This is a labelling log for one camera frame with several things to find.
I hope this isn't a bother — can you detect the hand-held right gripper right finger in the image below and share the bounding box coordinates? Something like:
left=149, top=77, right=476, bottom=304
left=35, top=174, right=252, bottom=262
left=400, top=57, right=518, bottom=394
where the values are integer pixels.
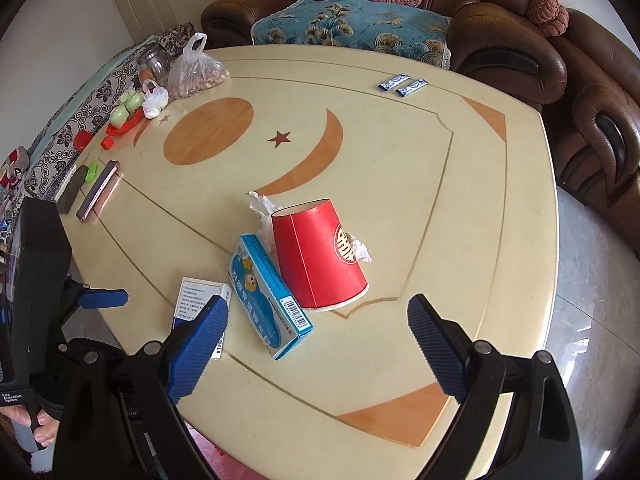
left=406, top=294, right=583, bottom=480

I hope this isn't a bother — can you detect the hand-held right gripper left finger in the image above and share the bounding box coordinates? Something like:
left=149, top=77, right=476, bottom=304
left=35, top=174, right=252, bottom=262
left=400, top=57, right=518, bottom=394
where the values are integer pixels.
left=52, top=294, right=231, bottom=480

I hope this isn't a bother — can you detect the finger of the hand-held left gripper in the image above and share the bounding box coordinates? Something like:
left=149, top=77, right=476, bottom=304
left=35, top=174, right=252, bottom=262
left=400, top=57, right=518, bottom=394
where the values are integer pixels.
left=62, top=280, right=130, bottom=322

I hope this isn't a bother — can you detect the white and blue carton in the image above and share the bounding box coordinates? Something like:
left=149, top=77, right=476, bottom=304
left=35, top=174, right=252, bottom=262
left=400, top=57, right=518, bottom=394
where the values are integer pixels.
left=172, top=276, right=233, bottom=361

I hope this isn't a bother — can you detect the blue cartoon medicine box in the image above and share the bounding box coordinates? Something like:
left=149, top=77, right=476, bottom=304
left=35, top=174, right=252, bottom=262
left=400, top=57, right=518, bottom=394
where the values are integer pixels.
left=229, top=233, right=315, bottom=361

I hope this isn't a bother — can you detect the red paper cup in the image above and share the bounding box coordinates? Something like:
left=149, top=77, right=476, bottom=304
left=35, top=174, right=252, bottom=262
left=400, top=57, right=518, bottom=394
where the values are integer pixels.
left=271, top=199, right=372, bottom=312

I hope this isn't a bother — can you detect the clear plastic wrapper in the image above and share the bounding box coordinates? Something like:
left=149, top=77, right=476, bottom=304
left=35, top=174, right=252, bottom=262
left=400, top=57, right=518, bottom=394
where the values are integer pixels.
left=248, top=191, right=373, bottom=264

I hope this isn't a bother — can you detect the person's left hand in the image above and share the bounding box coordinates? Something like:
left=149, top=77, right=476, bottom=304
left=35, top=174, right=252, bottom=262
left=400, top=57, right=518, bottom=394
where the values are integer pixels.
left=0, top=402, right=60, bottom=453

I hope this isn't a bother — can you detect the white stick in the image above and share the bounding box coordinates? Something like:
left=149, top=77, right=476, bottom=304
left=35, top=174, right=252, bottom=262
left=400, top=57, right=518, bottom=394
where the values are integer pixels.
left=52, top=162, right=78, bottom=202

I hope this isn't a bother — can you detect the pink smartphone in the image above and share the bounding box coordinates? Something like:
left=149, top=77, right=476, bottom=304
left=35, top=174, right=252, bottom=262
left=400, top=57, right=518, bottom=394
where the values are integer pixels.
left=76, top=160, right=122, bottom=222

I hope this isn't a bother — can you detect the grey and red fabric item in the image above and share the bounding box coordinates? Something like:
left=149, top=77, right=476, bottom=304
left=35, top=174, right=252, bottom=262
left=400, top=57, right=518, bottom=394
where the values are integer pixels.
left=0, top=146, right=32, bottom=200

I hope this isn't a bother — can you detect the black and white floral cloth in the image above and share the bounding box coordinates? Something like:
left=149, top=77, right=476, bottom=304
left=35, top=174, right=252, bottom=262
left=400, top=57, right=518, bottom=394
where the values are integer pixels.
left=20, top=22, right=196, bottom=201

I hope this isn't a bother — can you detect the red plastic tray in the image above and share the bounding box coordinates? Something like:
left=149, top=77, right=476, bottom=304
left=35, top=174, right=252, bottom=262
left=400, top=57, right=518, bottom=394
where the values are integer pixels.
left=100, top=105, right=146, bottom=150

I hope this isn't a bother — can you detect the cream wooden table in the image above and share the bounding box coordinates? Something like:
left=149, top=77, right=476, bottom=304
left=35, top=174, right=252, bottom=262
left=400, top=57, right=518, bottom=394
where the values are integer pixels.
left=55, top=42, right=560, bottom=451

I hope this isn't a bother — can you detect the crumpled white plastic bag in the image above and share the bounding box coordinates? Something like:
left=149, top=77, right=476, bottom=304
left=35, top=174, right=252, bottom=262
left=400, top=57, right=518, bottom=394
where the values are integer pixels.
left=141, top=79, right=170, bottom=120

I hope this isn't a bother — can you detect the pale blue cloth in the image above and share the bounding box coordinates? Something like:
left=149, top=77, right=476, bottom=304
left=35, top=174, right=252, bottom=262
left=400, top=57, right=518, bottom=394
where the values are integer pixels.
left=50, top=35, right=156, bottom=126

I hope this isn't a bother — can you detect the clear plastic bag of peanuts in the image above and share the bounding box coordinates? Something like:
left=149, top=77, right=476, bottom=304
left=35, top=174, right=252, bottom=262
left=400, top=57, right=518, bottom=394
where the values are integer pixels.
left=167, top=32, right=232, bottom=100

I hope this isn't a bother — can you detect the glass jar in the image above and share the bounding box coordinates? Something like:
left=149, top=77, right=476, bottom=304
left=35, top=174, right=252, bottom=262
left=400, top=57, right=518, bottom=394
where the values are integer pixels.
left=136, top=42, right=171, bottom=83

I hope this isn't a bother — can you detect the brown leather armchair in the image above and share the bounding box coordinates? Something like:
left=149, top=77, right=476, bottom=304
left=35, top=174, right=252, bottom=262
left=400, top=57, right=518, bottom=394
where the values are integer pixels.
left=542, top=7, right=640, bottom=246

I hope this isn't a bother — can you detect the cream cabinet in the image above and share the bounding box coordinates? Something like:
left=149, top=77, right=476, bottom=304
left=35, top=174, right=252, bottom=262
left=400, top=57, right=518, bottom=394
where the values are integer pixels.
left=103, top=0, right=221, bottom=46

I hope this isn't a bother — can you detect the brown leather sofa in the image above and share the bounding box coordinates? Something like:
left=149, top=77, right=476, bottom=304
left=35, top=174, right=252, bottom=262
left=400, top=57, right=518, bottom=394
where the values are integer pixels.
left=200, top=0, right=568, bottom=106

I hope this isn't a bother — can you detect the blue floral sofa cover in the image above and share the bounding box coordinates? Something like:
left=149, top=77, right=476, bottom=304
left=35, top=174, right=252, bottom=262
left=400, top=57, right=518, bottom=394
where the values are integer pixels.
left=250, top=0, right=453, bottom=70

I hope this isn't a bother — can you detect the small round pink cushion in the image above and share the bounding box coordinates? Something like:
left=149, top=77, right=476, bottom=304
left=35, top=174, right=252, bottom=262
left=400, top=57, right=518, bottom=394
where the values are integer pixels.
left=525, top=0, right=562, bottom=26
left=542, top=7, right=571, bottom=38

